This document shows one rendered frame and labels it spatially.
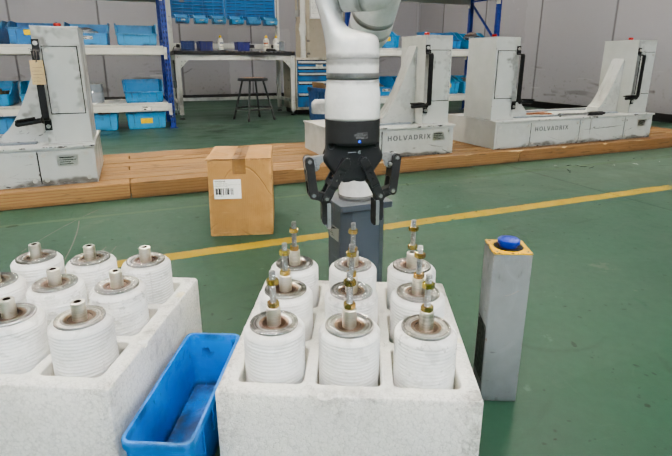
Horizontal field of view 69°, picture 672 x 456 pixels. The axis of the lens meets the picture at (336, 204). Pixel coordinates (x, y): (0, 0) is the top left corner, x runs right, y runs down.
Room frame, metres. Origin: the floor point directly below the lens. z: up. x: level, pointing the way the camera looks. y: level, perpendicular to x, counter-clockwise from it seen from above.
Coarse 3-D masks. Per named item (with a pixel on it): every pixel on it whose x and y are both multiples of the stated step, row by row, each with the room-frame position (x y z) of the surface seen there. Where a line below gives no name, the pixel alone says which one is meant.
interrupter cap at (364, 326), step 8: (328, 320) 0.68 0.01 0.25; (336, 320) 0.69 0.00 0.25; (360, 320) 0.69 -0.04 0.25; (368, 320) 0.69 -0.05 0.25; (328, 328) 0.66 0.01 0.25; (336, 328) 0.66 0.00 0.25; (344, 328) 0.67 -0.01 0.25; (360, 328) 0.66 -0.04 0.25; (368, 328) 0.66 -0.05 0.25; (336, 336) 0.64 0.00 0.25; (344, 336) 0.64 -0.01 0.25; (352, 336) 0.64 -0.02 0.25; (360, 336) 0.64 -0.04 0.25
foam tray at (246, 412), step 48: (384, 288) 0.95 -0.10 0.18; (240, 336) 0.76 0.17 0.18; (384, 336) 0.76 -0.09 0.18; (240, 384) 0.63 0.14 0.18; (288, 384) 0.63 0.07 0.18; (384, 384) 0.63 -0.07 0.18; (240, 432) 0.61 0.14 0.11; (288, 432) 0.60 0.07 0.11; (336, 432) 0.60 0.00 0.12; (384, 432) 0.59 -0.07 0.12; (432, 432) 0.59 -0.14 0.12; (480, 432) 0.59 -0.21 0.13
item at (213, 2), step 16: (176, 0) 6.29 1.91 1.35; (192, 0) 6.36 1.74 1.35; (208, 0) 6.43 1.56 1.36; (224, 0) 6.51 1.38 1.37; (240, 0) 6.58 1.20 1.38; (256, 0) 6.66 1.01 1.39; (272, 0) 6.74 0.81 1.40; (192, 16) 6.35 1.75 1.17; (208, 16) 6.43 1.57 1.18; (240, 16) 6.58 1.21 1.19; (256, 16) 6.66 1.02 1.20; (272, 16) 6.73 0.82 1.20; (224, 48) 6.49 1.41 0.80; (256, 48) 6.65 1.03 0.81; (272, 48) 6.73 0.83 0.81; (176, 64) 5.67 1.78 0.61; (288, 64) 6.17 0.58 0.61; (176, 80) 6.22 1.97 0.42; (176, 96) 6.23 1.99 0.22; (272, 96) 6.72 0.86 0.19
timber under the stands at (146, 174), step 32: (128, 160) 2.86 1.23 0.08; (160, 160) 2.87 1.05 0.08; (192, 160) 2.87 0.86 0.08; (288, 160) 2.86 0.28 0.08; (416, 160) 2.91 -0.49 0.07; (448, 160) 3.00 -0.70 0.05; (480, 160) 3.09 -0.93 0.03; (512, 160) 3.19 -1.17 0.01; (0, 192) 2.12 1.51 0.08; (32, 192) 2.14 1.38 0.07; (64, 192) 2.19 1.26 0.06; (96, 192) 2.24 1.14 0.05; (128, 192) 2.30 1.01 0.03; (160, 192) 2.35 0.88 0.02; (192, 192) 2.41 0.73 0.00
